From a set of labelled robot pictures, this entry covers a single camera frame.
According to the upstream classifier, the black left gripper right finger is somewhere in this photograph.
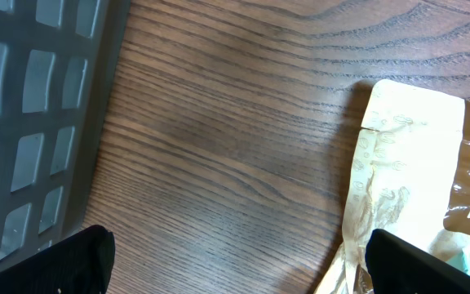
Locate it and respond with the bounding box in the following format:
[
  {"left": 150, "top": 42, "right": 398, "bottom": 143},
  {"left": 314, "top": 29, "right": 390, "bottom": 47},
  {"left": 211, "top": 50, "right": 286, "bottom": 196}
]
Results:
[{"left": 366, "top": 229, "right": 470, "bottom": 294}]

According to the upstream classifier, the brown snack bag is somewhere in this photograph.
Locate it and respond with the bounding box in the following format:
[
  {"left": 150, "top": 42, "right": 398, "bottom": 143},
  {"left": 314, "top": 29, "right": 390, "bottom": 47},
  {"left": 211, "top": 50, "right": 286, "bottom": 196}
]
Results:
[{"left": 317, "top": 79, "right": 470, "bottom": 293}]

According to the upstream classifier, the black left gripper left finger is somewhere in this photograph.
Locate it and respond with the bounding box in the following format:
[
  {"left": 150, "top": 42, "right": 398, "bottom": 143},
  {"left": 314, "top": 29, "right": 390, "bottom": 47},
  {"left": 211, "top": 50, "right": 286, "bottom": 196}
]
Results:
[{"left": 0, "top": 225, "right": 115, "bottom": 294}]

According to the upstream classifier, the dark grey mesh basket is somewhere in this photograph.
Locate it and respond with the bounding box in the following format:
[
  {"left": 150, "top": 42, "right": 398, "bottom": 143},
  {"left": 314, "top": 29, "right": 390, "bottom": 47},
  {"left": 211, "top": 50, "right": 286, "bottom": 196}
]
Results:
[{"left": 0, "top": 0, "right": 131, "bottom": 272}]

